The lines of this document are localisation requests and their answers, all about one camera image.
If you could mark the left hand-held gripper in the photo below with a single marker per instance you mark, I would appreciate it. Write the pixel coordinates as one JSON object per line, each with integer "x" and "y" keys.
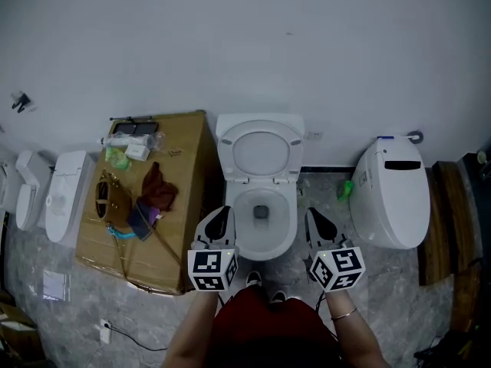
{"x": 207, "y": 268}

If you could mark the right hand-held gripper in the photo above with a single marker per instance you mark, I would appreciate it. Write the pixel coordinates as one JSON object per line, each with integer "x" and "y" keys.
{"x": 339, "y": 268}

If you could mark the white toilet seat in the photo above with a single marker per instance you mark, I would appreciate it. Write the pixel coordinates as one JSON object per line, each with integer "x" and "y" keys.
{"x": 226, "y": 159}

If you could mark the person's left forearm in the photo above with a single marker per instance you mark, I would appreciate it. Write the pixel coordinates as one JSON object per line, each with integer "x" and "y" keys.
{"x": 188, "y": 336}

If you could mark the person's right forearm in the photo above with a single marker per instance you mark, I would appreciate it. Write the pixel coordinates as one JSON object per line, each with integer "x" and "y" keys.
{"x": 356, "y": 339}

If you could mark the white toilet with open bowl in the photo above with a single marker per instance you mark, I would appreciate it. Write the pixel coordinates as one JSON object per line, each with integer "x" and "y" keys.
{"x": 238, "y": 244}

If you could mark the white smart toilet, black slot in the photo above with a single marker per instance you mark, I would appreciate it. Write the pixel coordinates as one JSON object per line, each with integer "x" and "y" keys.
{"x": 391, "y": 205}

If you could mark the white toilet lid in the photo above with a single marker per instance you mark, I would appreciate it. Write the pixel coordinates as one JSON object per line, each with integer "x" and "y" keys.
{"x": 261, "y": 153}

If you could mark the white closed toilet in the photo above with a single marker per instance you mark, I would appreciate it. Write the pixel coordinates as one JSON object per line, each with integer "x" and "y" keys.
{"x": 65, "y": 198}

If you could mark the white narrow toilet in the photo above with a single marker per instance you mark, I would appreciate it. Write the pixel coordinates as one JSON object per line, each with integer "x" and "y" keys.
{"x": 28, "y": 194}

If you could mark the green plastic bag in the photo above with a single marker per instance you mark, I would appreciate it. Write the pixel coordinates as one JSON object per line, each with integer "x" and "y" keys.
{"x": 346, "y": 191}

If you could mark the large cardboard box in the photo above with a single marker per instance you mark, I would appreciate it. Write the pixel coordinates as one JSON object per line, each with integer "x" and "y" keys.
{"x": 184, "y": 190}

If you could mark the person's left shoe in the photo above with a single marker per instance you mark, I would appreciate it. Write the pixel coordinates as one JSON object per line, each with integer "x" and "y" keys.
{"x": 253, "y": 279}

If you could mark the person's shoe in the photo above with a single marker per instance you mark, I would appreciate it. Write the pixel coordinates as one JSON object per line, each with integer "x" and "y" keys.
{"x": 278, "y": 296}
{"x": 253, "y": 279}

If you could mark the brown cloth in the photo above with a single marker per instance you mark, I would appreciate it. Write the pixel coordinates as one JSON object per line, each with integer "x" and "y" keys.
{"x": 157, "y": 188}

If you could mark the person's right shoe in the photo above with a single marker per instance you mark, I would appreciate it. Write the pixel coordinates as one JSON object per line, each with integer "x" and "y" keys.
{"x": 278, "y": 296}

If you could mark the dark blue purple pouch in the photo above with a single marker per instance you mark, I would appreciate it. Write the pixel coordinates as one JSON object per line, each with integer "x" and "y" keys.
{"x": 142, "y": 221}

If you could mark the brown leather handbag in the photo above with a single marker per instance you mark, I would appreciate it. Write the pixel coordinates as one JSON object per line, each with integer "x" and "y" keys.
{"x": 115, "y": 201}

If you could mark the small white box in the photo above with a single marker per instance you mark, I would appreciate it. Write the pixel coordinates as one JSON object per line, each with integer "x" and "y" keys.
{"x": 137, "y": 152}

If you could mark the person's red clothing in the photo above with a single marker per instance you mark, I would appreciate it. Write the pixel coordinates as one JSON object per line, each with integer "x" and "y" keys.
{"x": 268, "y": 332}

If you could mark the white rod with blue end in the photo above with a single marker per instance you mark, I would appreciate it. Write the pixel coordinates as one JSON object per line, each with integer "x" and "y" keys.
{"x": 395, "y": 137}

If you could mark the crumpled green bag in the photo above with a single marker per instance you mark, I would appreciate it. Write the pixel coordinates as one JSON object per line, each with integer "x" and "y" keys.
{"x": 117, "y": 158}

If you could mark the clear plastic bag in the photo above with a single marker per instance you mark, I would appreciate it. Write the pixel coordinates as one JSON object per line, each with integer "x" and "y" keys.
{"x": 130, "y": 140}

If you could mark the black flat tablet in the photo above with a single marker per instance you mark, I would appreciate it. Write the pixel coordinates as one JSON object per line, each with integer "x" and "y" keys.
{"x": 136, "y": 128}

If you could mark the black thin rod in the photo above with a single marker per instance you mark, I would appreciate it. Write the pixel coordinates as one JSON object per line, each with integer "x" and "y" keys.
{"x": 130, "y": 118}

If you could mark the white power strip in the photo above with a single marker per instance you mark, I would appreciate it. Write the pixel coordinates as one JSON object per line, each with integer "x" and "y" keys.
{"x": 105, "y": 331}

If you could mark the dark cabinet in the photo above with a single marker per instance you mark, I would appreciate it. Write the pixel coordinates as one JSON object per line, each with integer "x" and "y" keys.
{"x": 479, "y": 198}

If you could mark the white paper sheet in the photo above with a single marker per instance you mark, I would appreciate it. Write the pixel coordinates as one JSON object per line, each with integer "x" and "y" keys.
{"x": 55, "y": 286}

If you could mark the brown cardboard boxes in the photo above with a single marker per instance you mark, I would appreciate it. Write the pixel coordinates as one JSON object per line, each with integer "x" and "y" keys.
{"x": 17, "y": 332}

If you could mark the white wall socket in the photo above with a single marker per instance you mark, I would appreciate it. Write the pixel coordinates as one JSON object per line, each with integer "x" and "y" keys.
{"x": 314, "y": 135}

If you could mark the grey round wall fitting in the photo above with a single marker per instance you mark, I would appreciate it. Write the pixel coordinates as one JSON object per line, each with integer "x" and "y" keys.
{"x": 417, "y": 134}

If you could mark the black wall bracket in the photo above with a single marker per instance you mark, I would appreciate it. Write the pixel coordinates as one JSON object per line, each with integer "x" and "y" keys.
{"x": 21, "y": 102}

